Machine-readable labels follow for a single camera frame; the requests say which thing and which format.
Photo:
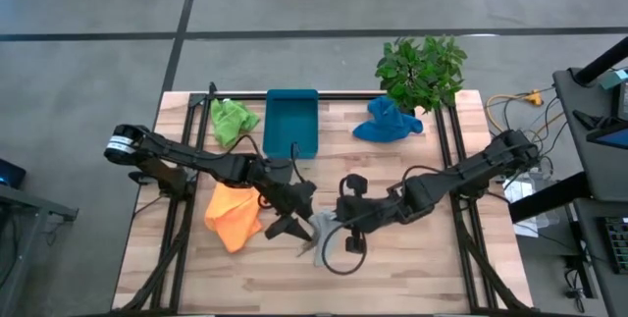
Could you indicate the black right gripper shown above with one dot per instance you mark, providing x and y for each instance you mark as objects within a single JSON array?
[{"x": 368, "y": 209}]

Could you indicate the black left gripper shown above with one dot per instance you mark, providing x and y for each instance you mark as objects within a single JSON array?
[{"x": 294, "y": 199}]

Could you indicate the grey microfiber towel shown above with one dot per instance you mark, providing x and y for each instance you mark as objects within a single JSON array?
[{"x": 326, "y": 231}]

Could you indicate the orange microfiber towel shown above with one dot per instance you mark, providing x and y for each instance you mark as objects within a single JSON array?
[{"x": 233, "y": 219}]

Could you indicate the green microfiber towel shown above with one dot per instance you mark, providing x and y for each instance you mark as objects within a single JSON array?
[{"x": 230, "y": 121}]

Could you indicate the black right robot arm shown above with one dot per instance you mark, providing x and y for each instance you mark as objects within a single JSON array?
[{"x": 471, "y": 170}]

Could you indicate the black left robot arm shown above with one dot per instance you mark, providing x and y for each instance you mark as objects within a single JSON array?
[{"x": 196, "y": 157}]

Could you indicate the blue microfiber towel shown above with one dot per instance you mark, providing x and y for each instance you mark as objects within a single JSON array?
[{"x": 387, "y": 123}]

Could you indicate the teal plastic bin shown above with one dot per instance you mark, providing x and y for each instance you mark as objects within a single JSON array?
[{"x": 284, "y": 121}]

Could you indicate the potted green plant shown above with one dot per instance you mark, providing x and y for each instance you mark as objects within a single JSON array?
[{"x": 422, "y": 74}]

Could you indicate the white paper sheet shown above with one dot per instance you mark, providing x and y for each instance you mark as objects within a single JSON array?
[{"x": 520, "y": 194}]

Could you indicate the black beam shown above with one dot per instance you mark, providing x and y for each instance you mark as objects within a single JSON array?
[{"x": 549, "y": 196}]

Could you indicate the black side desk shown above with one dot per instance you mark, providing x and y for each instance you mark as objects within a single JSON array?
[
  {"x": 589, "y": 160},
  {"x": 591, "y": 238}
]

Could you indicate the black computer keyboard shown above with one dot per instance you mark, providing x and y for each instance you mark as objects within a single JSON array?
[{"x": 617, "y": 246}]

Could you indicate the grey metal stand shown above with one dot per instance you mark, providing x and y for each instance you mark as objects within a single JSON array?
[{"x": 29, "y": 204}]

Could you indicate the black tablet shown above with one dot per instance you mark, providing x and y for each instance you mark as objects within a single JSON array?
[{"x": 611, "y": 138}]

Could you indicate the black pole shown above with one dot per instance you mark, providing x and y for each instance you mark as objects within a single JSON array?
[{"x": 601, "y": 64}]

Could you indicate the black device with blue light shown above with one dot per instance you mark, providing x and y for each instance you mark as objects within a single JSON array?
[{"x": 10, "y": 174}]

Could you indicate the small teal box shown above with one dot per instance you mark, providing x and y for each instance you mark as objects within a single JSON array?
[{"x": 615, "y": 79}]

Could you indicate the black aluminium frame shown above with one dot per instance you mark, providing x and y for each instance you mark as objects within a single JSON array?
[{"x": 343, "y": 95}]

